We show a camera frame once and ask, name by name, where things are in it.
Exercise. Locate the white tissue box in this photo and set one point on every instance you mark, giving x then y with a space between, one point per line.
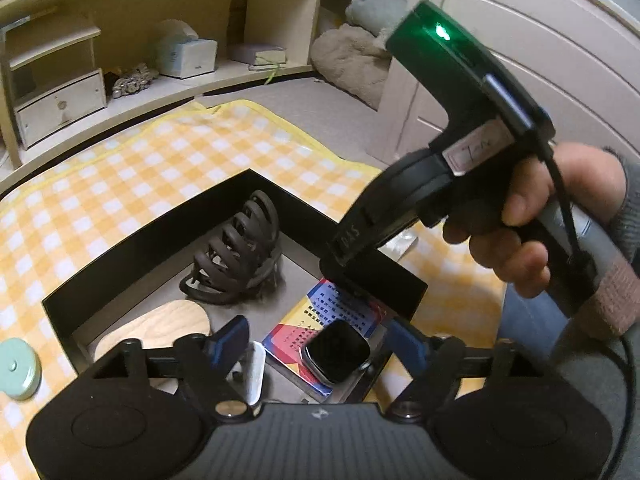
192 57

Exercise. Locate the white charger plug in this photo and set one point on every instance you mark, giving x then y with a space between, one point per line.
256 370

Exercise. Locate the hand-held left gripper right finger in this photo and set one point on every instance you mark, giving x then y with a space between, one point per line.
407 345

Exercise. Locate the person's right hand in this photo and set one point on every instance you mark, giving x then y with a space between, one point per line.
505 255

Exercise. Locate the brown hair claw clip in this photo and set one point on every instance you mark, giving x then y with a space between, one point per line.
252 272

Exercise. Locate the white wardrobe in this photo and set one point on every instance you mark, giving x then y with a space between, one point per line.
550 35

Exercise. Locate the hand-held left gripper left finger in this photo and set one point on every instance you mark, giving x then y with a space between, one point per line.
230 344

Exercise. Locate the small wooden shelf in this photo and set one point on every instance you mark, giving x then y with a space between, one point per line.
50 35

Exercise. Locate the wooden shelf unit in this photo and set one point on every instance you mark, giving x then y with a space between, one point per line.
280 15

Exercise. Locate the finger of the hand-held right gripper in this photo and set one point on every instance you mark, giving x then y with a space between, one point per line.
345 284

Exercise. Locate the colourful printed booklet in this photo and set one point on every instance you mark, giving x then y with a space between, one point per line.
345 310

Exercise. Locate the black square smartwatch case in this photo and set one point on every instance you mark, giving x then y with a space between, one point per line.
335 350

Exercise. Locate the purple notebook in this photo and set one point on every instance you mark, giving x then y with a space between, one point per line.
265 55

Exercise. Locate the black cardboard box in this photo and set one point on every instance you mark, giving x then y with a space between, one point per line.
300 272

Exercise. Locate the beige plush blanket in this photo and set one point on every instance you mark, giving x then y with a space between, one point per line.
350 65

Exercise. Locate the oval wooden block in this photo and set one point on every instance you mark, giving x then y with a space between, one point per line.
165 322

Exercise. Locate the gray brown knit cloth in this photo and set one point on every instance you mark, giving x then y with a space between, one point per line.
615 300

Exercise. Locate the gray plush towel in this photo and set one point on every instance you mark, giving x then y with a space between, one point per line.
375 12

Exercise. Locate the mint green tape measure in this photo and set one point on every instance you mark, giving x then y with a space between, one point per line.
17 367

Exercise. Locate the yellow white checkered mat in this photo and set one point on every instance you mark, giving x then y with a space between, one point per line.
125 185

